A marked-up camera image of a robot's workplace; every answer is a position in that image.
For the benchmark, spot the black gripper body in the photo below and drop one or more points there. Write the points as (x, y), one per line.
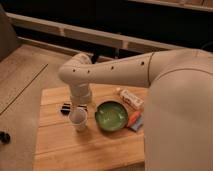
(66, 108)

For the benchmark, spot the white ceramic cup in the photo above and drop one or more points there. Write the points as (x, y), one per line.
(78, 119)

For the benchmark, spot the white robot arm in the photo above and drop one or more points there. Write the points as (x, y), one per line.
(178, 110)

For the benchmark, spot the wooden table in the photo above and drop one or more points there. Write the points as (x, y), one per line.
(60, 148)

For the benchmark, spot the green bowl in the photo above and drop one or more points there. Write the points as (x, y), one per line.
(111, 116)

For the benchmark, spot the black object on floor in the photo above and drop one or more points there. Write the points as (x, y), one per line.
(4, 137)

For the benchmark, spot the orange carrot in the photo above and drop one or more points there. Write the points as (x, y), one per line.
(133, 118)

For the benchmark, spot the blue sponge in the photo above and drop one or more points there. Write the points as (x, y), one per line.
(138, 123)

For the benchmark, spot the white window frame rail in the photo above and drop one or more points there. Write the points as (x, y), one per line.
(89, 35)

